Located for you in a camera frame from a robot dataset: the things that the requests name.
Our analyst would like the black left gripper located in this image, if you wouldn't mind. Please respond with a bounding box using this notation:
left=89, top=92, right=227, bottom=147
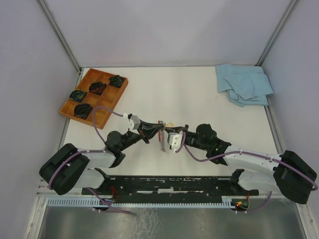
left=119, top=119, right=164, bottom=151

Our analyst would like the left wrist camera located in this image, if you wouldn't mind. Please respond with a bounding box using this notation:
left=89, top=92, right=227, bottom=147
left=123, top=113, right=141, bottom=134

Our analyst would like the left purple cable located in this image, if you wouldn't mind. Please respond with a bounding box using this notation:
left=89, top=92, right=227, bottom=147
left=47, top=106, right=137, bottom=215

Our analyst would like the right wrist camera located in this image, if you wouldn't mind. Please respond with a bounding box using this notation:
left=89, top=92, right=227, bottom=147
left=167, top=132, right=183, bottom=153

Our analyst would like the dark rolled cloth centre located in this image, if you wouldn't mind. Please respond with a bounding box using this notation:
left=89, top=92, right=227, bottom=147
left=89, top=82, right=107, bottom=95

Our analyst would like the light blue cloth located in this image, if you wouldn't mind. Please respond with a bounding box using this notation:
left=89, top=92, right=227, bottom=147
left=216, top=64, right=274, bottom=107

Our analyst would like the dark rolled cloth far right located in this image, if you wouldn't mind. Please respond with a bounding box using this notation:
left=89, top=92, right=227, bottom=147
left=109, top=75, right=125, bottom=88

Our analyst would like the wooden compartment tray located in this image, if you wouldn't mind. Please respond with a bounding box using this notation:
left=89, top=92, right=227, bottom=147
left=59, top=68, right=129, bottom=129

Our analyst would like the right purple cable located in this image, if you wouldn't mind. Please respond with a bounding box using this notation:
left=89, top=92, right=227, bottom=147
left=183, top=131, right=319, bottom=214

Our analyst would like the dark rolled cloth front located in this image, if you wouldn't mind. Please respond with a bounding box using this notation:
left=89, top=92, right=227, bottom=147
left=74, top=103, right=93, bottom=120

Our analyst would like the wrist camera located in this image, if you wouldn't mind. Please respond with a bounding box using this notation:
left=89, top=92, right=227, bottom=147
left=167, top=132, right=183, bottom=153
left=123, top=113, right=141, bottom=134

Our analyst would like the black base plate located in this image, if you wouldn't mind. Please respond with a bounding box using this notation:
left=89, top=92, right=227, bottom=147
left=93, top=169, right=259, bottom=203

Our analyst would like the purple cable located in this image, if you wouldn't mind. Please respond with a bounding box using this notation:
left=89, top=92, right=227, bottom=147
left=183, top=131, right=319, bottom=214
left=47, top=106, right=137, bottom=215

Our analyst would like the dark rolled cloth yellow pattern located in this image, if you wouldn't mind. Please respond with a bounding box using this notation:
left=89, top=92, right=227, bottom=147
left=69, top=89, right=87, bottom=103

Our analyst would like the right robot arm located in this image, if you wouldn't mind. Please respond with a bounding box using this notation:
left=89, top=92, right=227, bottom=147
left=165, top=124, right=319, bottom=204

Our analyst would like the light blue cable duct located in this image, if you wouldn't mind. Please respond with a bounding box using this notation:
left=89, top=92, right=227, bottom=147
left=47, top=196, right=237, bottom=207

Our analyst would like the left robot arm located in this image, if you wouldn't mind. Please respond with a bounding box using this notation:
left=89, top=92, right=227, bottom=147
left=39, top=116, right=164, bottom=195

